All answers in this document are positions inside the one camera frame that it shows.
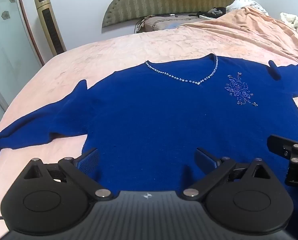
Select blue beaded sweater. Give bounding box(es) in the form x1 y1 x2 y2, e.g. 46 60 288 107
0 55 298 192

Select dark clothes on pillow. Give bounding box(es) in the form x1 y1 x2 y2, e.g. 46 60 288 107
196 7 226 18

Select peach blanket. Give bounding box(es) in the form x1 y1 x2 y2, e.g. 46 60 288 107
180 7 298 62

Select cream crumpled blanket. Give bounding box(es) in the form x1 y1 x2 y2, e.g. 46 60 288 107
280 12 298 34

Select glass wardrobe door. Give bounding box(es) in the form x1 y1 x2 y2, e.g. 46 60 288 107
0 0 42 115

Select white quilt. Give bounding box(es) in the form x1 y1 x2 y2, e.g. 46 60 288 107
226 0 269 16

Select brown striped pillow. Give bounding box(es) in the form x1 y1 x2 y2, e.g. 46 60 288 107
134 15 211 33

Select gold tower air conditioner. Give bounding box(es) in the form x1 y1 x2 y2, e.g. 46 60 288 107
34 0 66 56

